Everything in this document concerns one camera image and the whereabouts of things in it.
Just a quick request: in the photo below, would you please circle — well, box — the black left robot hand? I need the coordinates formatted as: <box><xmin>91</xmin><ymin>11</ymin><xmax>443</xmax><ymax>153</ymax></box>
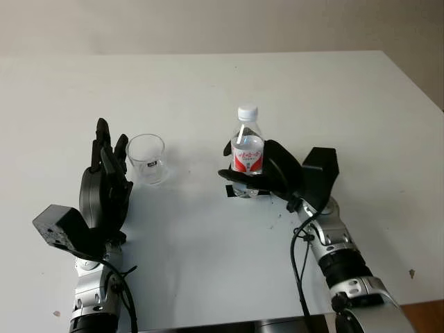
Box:
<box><xmin>78</xmin><ymin>117</ymin><xmax>135</xmax><ymax>244</ymax></box>

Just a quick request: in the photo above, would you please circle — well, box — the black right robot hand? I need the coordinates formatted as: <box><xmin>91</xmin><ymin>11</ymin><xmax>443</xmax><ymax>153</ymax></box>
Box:
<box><xmin>217</xmin><ymin>139</ymin><xmax>305</xmax><ymax>204</ymax></box>

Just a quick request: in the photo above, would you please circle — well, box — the clear plastic water bottle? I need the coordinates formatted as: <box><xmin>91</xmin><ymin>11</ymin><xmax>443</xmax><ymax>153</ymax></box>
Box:
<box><xmin>230</xmin><ymin>105</ymin><xmax>266</xmax><ymax>200</ymax></box>

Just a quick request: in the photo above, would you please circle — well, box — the clear glass cup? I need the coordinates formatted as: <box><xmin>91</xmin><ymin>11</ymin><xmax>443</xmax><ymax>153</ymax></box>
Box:
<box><xmin>126</xmin><ymin>134</ymin><xmax>171</xmax><ymax>187</ymax></box>

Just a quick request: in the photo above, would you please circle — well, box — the dark robot torso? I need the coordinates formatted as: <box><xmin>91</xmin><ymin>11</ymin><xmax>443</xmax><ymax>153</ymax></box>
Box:
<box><xmin>169</xmin><ymin>311</ymin><xmax>348</xmax><ymax>333</ymax></box>

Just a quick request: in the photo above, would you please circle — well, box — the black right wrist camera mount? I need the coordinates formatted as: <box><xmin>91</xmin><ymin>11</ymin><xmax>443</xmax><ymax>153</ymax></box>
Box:
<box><xmin>300</xmin><ymin>146</ymin><xmax>339</xmax><ymax>213</ymax></box>

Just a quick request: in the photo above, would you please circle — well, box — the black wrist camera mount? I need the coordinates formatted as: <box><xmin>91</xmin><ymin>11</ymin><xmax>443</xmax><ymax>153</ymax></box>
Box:
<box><xmin>300</xmin><ymin>146</ymin><xmax>339</xmax><ymax>213</ymax></box>
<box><xmin>33</xmin><ymin>204</ymin><xmax>109</xmax><ymax>259</ymax></box>

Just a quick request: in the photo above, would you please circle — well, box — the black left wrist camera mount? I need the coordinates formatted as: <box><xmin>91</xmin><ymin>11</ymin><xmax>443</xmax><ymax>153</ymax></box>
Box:
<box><xmin>33</xmin><ymin>204</ymin><xmax>109</xmax><ymax>259</ymax></box>

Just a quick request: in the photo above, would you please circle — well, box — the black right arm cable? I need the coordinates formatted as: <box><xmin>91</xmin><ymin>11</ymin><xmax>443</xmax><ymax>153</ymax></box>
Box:
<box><xmin>290</xmin><ymin>204</ymin><xmax>334</xmax><ymax>318</ymax></box>

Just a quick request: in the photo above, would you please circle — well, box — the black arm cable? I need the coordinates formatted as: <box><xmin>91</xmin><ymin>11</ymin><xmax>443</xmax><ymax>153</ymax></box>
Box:
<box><xmin>290</xmin><ymin>204</ymin><xmax>334</xmax><ymax>318</ymax></box>
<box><xmin>99</xmin><ymin>255</ymin><xmax>139</xmax><ymax>333</ymax></box>

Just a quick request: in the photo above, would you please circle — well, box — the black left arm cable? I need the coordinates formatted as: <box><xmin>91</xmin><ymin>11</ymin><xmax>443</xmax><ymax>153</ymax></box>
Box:
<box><xmin>99</xmin><ymin>255</ymin><xmax>139</xmax><ymax>333</ymax></box>

